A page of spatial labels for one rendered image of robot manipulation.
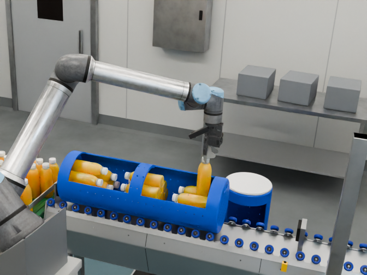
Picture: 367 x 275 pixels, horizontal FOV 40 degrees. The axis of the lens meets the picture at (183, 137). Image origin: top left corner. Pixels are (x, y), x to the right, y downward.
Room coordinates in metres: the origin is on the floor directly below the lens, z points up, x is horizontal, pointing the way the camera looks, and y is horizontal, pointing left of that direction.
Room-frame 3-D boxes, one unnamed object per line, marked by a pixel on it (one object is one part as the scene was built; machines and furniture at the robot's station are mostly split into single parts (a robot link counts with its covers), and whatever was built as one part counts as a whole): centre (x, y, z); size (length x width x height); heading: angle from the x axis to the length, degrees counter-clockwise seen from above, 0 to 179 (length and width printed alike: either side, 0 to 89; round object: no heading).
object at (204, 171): (2.32, -0.12, 1.23); 0.07 x 0.07 x 0.19
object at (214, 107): (2.32, -0.13, 1.64); 0.10 x 0.09 x 0.12; 108
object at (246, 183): (2.67, -0.40, 1.03); 0.28 x 0.28 x 0.01
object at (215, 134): (2.31, -0.14, 1.47); 0.09 x 0.08 x 0.12; 74
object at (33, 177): (2.60, 0.85, 0.99); 0.07 x 0.07 x 0.19
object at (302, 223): (2.18, -0.61, 1.00); 0.10 x 0.04 x 0.15; 165
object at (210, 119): (2.32, -0.14, 1.55); 0.10 x 0.09 x 0.05; 164
